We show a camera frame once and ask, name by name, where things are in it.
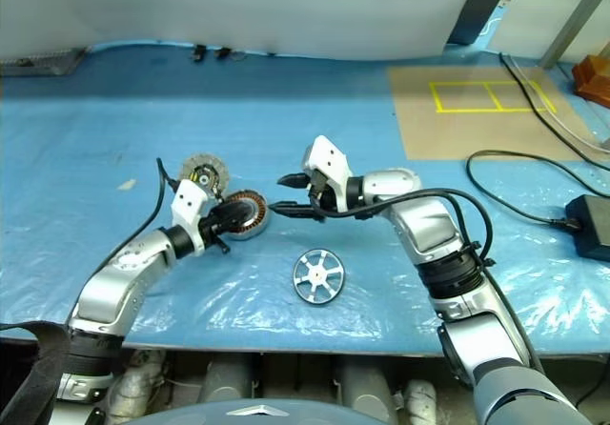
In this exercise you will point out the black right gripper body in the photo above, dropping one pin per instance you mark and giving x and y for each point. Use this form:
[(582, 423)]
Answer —
[(320, 196)]

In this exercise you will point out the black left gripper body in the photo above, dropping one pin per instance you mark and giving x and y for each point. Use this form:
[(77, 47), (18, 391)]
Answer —
[(212, 227)]

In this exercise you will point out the silver motor housing copper windings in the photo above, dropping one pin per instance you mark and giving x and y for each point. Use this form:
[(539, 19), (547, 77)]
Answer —
[(258, 215)]

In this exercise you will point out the silver flanged motor lid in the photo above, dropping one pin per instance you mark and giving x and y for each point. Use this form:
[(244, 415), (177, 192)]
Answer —
[(197, 167)]

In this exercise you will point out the silver spoked rotor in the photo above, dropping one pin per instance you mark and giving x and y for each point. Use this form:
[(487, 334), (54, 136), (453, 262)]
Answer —
[(317, 276)]

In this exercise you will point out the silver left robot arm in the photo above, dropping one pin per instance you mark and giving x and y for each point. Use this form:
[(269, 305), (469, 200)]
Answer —
[(119, 272)]

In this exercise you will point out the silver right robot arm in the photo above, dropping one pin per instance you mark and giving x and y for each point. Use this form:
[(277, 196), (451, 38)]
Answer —
[(429, 227)]

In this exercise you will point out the blue plastic table cover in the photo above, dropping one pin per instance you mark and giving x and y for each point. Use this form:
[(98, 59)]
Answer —
[(286, 125)]

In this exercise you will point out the brown cardboard sheet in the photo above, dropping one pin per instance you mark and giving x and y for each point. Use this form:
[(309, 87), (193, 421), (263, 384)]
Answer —
[(429, 129)]

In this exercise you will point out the grey cylinder under table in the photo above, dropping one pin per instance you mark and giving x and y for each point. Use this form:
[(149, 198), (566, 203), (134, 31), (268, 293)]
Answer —
[(231, 377), (364, 384)]

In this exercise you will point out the small black clip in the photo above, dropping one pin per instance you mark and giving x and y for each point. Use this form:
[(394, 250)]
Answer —
[(198, 53), (222, 53)]

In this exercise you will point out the white wrapped cylinder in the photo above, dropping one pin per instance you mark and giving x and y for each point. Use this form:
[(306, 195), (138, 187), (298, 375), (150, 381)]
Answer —
[(136, 387), (420, 398)]

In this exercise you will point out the grey robot torso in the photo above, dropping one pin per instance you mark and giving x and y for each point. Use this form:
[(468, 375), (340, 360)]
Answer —
[(267, 413)]

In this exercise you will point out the large white foam sheet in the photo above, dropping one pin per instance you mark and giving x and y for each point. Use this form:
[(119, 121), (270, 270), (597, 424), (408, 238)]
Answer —
[(238, 6)]

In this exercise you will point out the clear plastic tube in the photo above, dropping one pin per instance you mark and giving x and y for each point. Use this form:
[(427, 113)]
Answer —
[(572, 132)]

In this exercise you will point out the black power adapter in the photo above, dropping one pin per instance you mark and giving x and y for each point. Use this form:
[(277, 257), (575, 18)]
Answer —
[(593, 227)]

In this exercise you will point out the white panel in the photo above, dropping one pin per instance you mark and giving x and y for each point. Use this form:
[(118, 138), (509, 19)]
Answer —
[(529, 10)]

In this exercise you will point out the reddish brown wooden block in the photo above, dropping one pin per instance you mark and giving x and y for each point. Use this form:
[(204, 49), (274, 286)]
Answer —
[(595, 79)]

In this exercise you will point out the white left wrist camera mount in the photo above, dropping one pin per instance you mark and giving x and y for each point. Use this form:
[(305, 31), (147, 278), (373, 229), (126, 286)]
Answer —
[(188, 206)]

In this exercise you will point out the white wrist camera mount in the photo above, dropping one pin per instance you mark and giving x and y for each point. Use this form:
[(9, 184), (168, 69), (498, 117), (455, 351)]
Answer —
[(188, 206), (329, 155)]

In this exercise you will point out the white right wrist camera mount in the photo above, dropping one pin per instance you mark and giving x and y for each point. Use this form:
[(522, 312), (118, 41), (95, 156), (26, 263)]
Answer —
[(329, 155)]

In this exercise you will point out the dark blue post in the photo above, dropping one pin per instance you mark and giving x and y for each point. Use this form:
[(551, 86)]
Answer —
[(481, 10)]

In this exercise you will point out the grey aluminium profile post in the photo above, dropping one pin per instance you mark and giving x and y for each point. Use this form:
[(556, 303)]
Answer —
[(579, 10)]

